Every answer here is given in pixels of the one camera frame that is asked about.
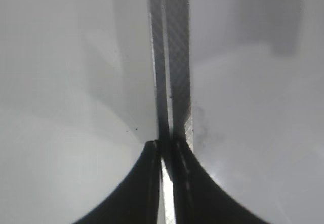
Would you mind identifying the white board with aluminium frame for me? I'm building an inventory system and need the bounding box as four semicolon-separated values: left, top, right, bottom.
148;0;323;223

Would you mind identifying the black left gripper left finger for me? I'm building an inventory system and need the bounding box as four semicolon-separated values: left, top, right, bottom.
76;140;161;223

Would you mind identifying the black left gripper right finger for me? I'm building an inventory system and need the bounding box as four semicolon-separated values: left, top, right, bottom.
171;139;256;223

